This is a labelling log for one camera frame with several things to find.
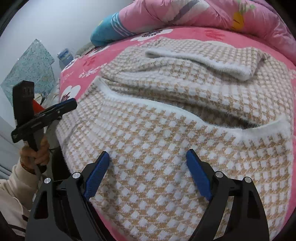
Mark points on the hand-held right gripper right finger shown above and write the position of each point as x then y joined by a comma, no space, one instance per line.
198,176

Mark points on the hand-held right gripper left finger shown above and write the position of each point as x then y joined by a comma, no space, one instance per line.
97,176

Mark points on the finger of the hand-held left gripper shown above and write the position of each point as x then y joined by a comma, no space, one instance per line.
60,107

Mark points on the beige white checked sweater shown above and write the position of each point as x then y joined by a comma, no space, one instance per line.
161,139

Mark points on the person's left forearm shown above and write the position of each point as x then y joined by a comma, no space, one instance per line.
16,192

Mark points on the person's left hand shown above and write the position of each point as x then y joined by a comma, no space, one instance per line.
40,153

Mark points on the red object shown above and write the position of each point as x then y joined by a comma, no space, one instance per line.
37,107

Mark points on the teal speckled panel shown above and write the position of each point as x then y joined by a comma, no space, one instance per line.
25,69

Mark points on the blue striped pillow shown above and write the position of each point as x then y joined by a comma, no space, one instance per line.
106,30

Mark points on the pink floral quilt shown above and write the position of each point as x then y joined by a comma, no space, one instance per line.
150,11

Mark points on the pink floral bed sheet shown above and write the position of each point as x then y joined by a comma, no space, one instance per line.
189,33

